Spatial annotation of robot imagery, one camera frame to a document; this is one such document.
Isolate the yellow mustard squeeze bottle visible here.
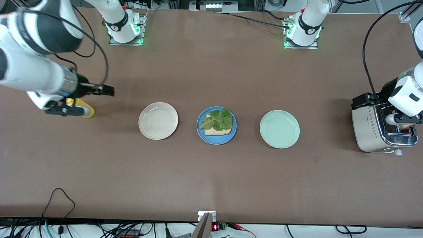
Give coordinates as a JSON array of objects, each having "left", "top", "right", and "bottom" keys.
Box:
[{"left": 64, "top": 98, "right": 95, "bottom": 119}]

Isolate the green lettuce leaf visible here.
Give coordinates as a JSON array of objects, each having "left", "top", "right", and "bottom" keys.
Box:
[{"left": 199, "top": 108, "right": 234, "bottom": 132}]

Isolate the bread slice with dark crust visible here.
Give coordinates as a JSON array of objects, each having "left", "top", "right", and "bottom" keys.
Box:
[{"left": 205, "top": 113, "right": 232, "bottom": 136}]

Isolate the beige round plate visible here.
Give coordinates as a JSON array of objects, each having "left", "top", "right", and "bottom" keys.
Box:
[{"left": 138, "top": 102, "right": 179, "bottom": 140}]

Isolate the mint green round plate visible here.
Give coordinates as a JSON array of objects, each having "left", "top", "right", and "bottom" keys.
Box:
[{"left": 259, "top": 110, "right": 300, "bottom": 149}]

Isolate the blue round plate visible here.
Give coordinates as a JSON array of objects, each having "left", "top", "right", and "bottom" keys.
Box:
[{"left": 197, "top": 106, "right": 237, "bottom": 145}]

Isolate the cream and chrome toaster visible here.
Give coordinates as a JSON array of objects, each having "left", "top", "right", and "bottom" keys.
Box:
[{"left": 351, "top": 92, "right": 418, "bottom": 156}]

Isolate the grey device with sockets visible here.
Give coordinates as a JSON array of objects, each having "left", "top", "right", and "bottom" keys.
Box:
[{"left": 189, "top": 0, "right": 239, "bottom": 12}]

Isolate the orange power strip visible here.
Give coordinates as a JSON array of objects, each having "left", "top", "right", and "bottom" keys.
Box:
[{"left": 111, "top": 231, "right": 141, "bottom": 238}]

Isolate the grey aluminium bar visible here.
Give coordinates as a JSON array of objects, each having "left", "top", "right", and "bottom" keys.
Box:
[{"left": 191, "top": 212, "right": 213, "bottom": 238}]

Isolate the red clip lead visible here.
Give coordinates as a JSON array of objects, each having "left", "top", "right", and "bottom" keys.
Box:
[{"left": 228, "top": 223, "right": 257, "bottom": 238}]

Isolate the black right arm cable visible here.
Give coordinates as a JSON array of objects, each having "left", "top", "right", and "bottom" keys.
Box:
[{"left": 20, "top": 5, "right": 109, "bottom": 86}]

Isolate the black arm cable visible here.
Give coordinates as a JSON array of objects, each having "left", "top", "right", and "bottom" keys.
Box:
[
  {"left": 362, "top": 0, "right": 423, "bottom": 108},
  {"left": 20, "top": 5, "right": 109, "bottom": 86}
]

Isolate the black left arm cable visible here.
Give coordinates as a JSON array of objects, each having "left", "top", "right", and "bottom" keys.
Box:
[{"left": 362, "top": 0, "right": 423, "bottom": 108}]

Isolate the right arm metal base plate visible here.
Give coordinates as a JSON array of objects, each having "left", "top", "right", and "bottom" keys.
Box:
[{"left": 109, "top": 9, "right": 148, "bottom": 46}]

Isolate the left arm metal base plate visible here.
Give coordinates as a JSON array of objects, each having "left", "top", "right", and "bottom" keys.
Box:
[{"left": 283, "top": 15, "right": 319, "bottom": 50}]

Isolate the aluminium corner bracket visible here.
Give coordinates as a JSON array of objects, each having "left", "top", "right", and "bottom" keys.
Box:
[{"left": 398, "top": 0, "right": 417, "bottom": 23}]

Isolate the thin black looped cable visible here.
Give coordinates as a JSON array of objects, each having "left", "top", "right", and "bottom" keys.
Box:
[{"left": 41, "top": 188, "right": 76, "bottom": 232}]

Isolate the black coiled cable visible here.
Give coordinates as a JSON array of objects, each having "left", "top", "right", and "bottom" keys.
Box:
[{"left": 335, "top": 225, "right": 368, "bottom": 234}]

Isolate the black cable on table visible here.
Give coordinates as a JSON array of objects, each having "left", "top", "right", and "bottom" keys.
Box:
[{"left": 211, "top": 9, "right": 293, "bottom": 30}]

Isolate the white mounting bracket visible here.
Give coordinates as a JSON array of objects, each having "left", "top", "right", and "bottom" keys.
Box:
[{"left": 198, "top": 211, "right": 217, "bottom": 222}]

